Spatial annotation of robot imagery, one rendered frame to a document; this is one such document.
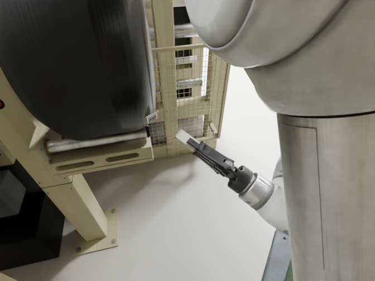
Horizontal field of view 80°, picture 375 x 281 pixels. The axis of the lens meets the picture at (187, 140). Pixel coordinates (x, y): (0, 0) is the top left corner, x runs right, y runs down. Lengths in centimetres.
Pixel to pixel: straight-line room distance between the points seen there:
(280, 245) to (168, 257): 80
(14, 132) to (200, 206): 118
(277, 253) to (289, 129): 73
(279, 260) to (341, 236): 66
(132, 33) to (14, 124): 56
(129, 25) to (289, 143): 40
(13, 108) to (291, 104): 82
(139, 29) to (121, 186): 143
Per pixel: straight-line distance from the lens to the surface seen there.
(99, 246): 163
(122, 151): 83
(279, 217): 65
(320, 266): 28
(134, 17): 53
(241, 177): 62
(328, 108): 18
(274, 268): 89
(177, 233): 158
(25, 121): 91
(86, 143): 84
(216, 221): 162
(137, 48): 52
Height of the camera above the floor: 146
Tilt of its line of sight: 45 degrees down
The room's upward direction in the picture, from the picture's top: straight up
